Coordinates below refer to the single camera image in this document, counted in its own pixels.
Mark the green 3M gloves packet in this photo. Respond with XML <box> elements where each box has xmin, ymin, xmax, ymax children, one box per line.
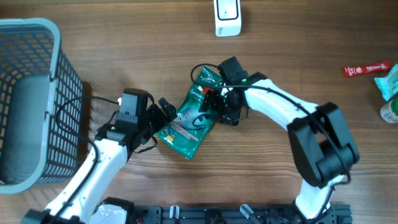
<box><xmin>157</xmin><ymin>67</ymin><xmax>221</xmax><ymax>159</ymax></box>

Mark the red coffee stick sachet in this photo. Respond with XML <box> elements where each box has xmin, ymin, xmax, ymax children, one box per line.
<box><xmin>343</xmin><ymin>61</ymin><xmax>390</xmax><ymax>77</ymax></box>

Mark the green lid jar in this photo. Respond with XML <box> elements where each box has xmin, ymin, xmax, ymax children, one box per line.
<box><xmin>380</xmin><ymin>98</ymin><xmax>398</xmax><ymax>124</ymax></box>

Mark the light blue tissue pack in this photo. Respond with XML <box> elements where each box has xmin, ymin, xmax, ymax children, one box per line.
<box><xmin>374</xmin><ymin>64</ymin><xmax>398</xmax><ymax>101</ymax></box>

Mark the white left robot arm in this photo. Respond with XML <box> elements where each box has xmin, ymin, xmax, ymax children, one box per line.
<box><xmin>22</xmin><ymin>88</ymin><xmax>177</xmax><ymax>223</ymax></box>

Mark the white barcode scanner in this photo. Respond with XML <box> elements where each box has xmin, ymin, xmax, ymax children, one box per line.
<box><xmin>213</xmin><ymin>0</ymin><xmax>242</xmax><ymax>37</ymax></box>

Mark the grey plastic basket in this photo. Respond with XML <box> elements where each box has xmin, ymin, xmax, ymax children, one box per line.
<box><xmin>1</xmin><ymin>18</ymin><xmax>84</xmax><ymax>195</ymax></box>

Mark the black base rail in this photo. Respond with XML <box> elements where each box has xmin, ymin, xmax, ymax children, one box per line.
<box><xmin>90</xmin><ymin>197</ymin><xmax>353</xmax><ymax>224</ymax></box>

